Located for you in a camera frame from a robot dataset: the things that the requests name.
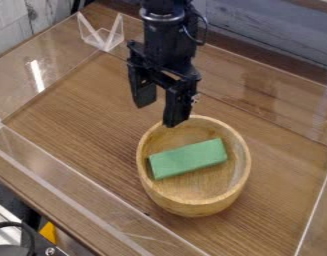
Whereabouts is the clear acrylic corner bracket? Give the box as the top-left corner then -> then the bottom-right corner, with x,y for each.
76,13 -> 124,52

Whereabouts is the yellow label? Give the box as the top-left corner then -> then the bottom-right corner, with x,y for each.
40,222 -> 57,244

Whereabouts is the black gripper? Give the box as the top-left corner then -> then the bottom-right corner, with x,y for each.
127,6 -> 208,128

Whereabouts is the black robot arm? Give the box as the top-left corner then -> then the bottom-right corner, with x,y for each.
127,0 -> 208,128

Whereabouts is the black cable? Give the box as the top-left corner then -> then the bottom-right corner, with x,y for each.
0,221 -> 37,256

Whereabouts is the clear acrylic tray wall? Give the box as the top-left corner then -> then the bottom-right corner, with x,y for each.
0,18 -> 327,256

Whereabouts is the brown wooden bowl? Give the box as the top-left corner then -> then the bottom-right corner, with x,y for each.
136,115 -> 252,217

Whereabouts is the green rectangular block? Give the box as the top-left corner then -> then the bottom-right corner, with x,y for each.
148,138 -> 228,180

